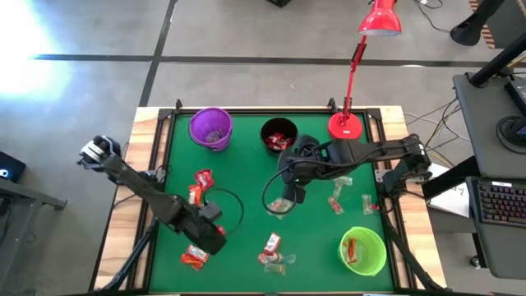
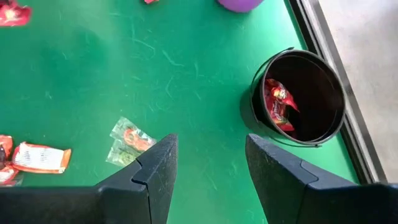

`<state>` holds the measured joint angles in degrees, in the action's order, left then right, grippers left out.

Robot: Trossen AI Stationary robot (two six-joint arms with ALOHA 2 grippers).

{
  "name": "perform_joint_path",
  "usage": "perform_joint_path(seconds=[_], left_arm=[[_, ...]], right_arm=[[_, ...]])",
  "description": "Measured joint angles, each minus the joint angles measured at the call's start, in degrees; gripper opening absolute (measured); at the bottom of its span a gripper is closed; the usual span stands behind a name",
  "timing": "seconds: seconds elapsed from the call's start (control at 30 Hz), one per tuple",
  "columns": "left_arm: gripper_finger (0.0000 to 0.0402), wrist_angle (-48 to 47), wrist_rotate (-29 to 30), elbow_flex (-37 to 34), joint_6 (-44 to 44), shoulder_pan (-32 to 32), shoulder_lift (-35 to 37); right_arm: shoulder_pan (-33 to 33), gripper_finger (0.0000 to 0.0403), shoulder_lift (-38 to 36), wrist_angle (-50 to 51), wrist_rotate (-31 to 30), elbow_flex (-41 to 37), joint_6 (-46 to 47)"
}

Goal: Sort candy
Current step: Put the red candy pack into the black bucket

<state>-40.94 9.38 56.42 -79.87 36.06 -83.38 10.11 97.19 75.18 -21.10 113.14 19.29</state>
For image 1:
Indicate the black desk leg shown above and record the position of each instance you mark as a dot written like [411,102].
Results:
[446,177]

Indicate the red Skittles candy packet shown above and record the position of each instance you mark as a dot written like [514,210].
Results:
[204,179]
[272,141]
[287,141]
[221,230]

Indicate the white paper sheet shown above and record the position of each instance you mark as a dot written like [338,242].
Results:
[452,201]

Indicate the grey desk with keyboard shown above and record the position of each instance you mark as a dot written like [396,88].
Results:
[493,246]

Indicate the black frame strut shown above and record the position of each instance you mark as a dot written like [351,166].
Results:
[407,255]
[131,259]

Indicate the green plastic bucket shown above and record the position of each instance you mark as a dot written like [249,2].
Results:
[376,251]

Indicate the green table mat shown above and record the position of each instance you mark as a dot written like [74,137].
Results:
[312,246]

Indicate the orange white-backed candy packet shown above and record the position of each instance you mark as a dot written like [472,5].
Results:
[272,243]

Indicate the purple plastic bucket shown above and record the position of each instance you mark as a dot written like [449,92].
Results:
[201,123]

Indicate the red desk lamp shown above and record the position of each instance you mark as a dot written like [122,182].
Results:
[345,125]

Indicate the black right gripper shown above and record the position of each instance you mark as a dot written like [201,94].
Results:
[302,170]

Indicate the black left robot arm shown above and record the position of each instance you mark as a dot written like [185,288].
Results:
[135,185]

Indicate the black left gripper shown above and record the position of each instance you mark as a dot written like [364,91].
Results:
[201,236]

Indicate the black table frame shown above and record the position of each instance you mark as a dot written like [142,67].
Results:
[267,111]

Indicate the black plastic bucket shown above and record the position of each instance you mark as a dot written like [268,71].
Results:
[283,123]

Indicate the black round desk gadget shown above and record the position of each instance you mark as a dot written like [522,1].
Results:
[511,131]

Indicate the black slanted bar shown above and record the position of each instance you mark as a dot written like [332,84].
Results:
[497,61]

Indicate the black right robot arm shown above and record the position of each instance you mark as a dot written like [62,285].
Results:
[370,152]

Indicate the clear red candy packet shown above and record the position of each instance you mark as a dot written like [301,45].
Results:
[335,205]
[269,258]
[278,204]

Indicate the clear multicolour candy packet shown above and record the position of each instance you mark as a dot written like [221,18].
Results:
[213,136]

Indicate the black stand foot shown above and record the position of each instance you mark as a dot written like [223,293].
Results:
[468,30]

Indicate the clear blue candy packet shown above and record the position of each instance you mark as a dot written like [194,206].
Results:
[289,259]

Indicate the black backlit keyboard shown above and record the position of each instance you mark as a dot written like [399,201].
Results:
[501,203]

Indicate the black computer box with light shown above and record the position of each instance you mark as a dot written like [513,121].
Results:
[14,164]

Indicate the dark metal side table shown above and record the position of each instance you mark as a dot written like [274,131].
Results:
[24,197]

